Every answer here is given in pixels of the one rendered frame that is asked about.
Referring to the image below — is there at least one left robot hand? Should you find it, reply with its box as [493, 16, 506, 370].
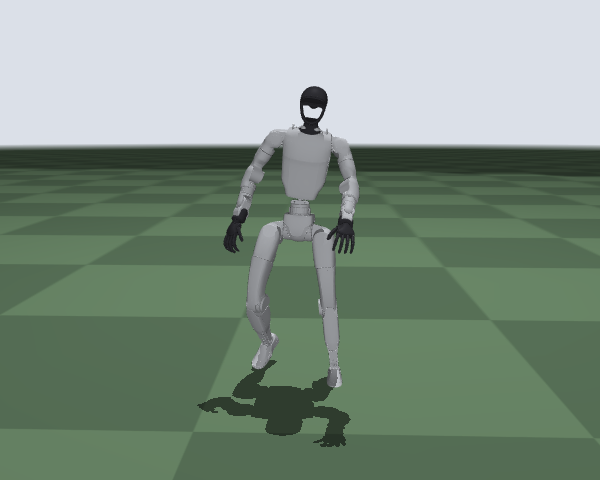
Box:
[327, 216, 355, 254]

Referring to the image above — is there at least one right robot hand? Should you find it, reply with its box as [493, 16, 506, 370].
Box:
[223, 209, 248, 253]

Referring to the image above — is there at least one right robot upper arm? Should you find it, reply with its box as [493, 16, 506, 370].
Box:
[249, 129, 288, 183]

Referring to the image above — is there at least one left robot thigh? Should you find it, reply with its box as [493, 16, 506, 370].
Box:
[311, 224, 336, 317]

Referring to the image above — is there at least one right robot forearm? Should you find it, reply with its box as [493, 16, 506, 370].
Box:
[233, 166, 256, 219]

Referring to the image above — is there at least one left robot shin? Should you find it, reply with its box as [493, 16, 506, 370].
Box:
[322, 299, 339, 370]

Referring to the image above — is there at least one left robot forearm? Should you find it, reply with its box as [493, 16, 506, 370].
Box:
[339, 178, 360, 221]

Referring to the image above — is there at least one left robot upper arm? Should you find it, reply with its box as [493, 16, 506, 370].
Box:
[331, 136, 357, 194]

